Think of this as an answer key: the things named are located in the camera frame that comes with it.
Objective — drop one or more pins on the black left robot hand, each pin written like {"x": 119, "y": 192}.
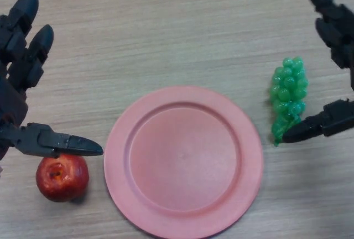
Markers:
{"x": 25, "y": 67}

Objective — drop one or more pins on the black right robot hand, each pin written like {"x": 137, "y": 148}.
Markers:
{"x": 334, "y": 117}

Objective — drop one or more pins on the green grapes bunch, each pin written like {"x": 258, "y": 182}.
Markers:
{"x": 289, "y": 84}

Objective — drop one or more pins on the pink round plate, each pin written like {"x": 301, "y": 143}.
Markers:
{"x": 184, "y": 161}

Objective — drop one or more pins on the red apple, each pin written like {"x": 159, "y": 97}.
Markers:
{"x": 62, "y": 181}

